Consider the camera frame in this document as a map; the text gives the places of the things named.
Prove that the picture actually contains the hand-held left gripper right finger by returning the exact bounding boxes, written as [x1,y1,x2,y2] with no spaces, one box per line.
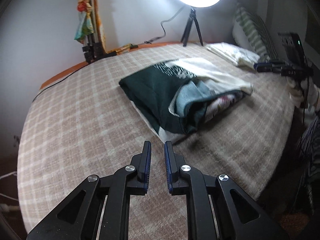
[164,141,292,240]

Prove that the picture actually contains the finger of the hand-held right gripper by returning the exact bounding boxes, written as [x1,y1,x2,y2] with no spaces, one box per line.
[260,59,283,66]
[253,64,283,73]

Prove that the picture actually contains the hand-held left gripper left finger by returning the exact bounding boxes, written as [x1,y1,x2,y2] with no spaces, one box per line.
[26,141,152,240]

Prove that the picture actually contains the green and white tree-print T-shirt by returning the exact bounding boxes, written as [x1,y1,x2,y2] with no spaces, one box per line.
[119,58,254,143]

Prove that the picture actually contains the folded white clothes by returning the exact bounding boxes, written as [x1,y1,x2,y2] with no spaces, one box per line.
[205,42,260,68]

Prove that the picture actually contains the person's right hand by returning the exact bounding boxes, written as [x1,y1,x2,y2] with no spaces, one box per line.
[287,76,320,110]

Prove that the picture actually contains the green leaf-patterned pillow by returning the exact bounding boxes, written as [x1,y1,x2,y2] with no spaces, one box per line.
[232,6,278,62]

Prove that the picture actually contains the beige checked blanket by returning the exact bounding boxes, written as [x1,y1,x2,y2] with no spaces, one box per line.
[17,42,297,240]

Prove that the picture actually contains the small black tripod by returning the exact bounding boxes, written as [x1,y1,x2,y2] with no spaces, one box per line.
[180,8,204,47]

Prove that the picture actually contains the person's striped garment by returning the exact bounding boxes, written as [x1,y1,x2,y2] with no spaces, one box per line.
[297,119,320,183]

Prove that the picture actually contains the tall silver tripod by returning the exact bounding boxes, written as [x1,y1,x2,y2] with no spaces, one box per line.
[82,0,104,63]

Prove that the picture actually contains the ring light cable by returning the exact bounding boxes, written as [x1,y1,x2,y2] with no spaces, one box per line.
[144,4,188,44]

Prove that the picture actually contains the thin black cable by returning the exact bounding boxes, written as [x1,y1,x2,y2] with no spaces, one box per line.
[40,61,87,90]

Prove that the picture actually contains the white cable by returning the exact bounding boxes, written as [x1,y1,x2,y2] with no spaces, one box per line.
[0,171,18,181]

